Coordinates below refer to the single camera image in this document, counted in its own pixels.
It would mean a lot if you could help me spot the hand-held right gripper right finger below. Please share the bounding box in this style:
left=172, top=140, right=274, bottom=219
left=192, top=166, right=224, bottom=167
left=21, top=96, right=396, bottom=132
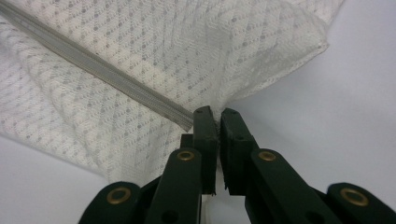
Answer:
left=219, top=107, right=344, bottom=224

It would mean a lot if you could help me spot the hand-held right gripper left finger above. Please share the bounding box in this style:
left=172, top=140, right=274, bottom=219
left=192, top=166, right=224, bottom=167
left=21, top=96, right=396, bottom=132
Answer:
left=144, top=105, right=220, bottom=224

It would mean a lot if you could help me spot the white mesh laundry bag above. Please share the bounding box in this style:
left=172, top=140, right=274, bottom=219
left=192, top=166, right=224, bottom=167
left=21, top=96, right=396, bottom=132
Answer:
left=0, top=0, right=346, bottom=189

